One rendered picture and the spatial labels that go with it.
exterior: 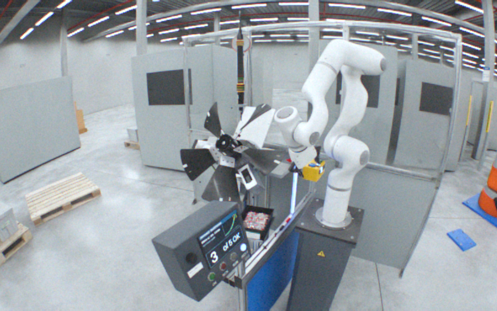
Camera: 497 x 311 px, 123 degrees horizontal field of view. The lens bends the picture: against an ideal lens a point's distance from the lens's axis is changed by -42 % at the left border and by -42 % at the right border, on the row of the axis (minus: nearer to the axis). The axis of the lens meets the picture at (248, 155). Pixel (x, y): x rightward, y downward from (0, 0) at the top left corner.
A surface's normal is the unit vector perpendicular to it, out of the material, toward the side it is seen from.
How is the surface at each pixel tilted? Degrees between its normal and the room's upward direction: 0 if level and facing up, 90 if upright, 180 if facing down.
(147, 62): 90
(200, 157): 86
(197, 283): 75
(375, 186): 90
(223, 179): 51
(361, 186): 90
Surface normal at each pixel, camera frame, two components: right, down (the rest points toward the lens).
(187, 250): 0.80, -0.06
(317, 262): -0.53, 0.30
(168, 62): -0.29, 0.34
